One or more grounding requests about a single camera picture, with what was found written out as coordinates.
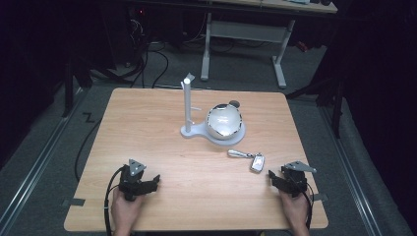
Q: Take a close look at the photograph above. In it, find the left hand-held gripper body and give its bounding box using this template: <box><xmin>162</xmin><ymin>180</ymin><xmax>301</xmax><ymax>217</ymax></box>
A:
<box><xmin>117</xmin><ymin>158</ymin><xmax>148</xmax><ymax>202</ymax></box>

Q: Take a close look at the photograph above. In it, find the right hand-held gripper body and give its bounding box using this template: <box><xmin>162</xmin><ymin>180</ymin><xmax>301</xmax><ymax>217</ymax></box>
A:
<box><xmin>280</xmin><ymin>159</ymin><xmax>318</xmax><ymax>199</ymax></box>

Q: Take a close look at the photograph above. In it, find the person's right hand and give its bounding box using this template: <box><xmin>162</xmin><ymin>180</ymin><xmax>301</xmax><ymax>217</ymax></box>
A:
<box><xmin>278</xmin><ymin>189</ymin><xmax>311</xmax><ymax>230</ymax></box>

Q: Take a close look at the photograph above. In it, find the person's left hand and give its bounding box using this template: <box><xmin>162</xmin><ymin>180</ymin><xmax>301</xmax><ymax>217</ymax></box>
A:
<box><xmin>110</xmin><ymin>188</ymin><xmax>146</xmax><ymax>229</ymax></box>

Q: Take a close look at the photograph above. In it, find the silver key with fob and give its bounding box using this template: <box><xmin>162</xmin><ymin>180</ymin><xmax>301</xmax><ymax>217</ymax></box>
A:
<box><xmin>226</xmin><ymin>148</ymin><xmax>267</xmax><ymax>174</ymax></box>

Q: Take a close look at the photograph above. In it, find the white round bowl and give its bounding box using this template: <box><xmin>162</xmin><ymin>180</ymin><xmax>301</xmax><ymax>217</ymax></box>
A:
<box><xmin>205</xmin><ymin>102</ymin><xmax>245</xmax><ymax>142</ymax></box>

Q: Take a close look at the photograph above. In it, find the black metal stand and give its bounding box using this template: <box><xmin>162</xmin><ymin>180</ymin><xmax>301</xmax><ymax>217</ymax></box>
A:
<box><xmin>60</xmin><ymin>58</ymin><xmax>94</xmax><ymax>119</ymax></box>
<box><xmin>285</xmin><ymin>65</ymin><xmax>346</xmax><ymax>140</ymax></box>

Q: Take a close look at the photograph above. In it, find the desk with white legs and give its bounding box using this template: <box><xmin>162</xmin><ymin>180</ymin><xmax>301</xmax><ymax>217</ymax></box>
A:
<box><xmin>200</xmin><ymin>0</ymin><xmax>339</xmax><ymax>89</ymax></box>

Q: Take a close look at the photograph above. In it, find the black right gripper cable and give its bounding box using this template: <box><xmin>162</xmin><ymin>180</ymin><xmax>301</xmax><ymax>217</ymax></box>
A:
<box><xmin>300</xmin><ymin>182</ymin><xmax>316</xmax><ymax>230</ymax></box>

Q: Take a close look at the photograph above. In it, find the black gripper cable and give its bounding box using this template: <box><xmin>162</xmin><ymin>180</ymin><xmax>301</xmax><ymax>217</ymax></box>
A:
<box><xmin>300</xmin><ymin>182</ymin><xmax>316</xmax><ymax>230</ymax></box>
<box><xmin>103</xmin><ymin>165</ymin><xmax>128</xmax><ymax>236</ymax></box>

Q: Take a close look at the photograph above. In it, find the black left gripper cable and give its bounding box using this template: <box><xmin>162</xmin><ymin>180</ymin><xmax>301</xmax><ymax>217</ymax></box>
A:
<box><xmin>103</xmin><ymin>165</ymin><xmax>128</xmax><ymax>236</ymax></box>

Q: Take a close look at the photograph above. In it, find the metal floor rail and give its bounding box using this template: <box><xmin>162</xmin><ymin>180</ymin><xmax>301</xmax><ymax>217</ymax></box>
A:
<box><xmin>319</xmin><ymin>105</ymin><xmax>386</xmax><ymax>236</ymax></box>
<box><xmin>0</xmin><ymin>88</ymin><xmax>87</xmax><ymax>234</ymax></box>

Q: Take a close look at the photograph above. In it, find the thin black floor cable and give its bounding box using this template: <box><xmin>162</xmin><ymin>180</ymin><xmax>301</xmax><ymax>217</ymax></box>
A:
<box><xmin>74</xmin><ymin>117</ymin><xmax>103</xmax><ymax>183</ymax></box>

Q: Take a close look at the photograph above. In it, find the white stand with post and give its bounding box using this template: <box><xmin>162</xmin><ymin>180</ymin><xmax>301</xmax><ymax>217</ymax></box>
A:
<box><xmin>180</xmin><ymin>72</ymin><xmax>247</xmax><ymax>148</ymax></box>

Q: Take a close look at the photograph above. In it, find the black floor cable bundle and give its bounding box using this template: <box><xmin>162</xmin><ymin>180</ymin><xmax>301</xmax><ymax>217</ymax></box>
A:
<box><xmin>91</xmin><ymin>38</ymin><xmax>171</xmax><ymax>90</ymax></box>

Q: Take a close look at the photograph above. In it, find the dark equipment rack with wires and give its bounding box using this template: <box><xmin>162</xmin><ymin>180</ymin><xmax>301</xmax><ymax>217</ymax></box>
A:
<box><xmin>97</xmin><ymin>3</ymin><xmax>155</xmax><ymax>67</ymax></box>

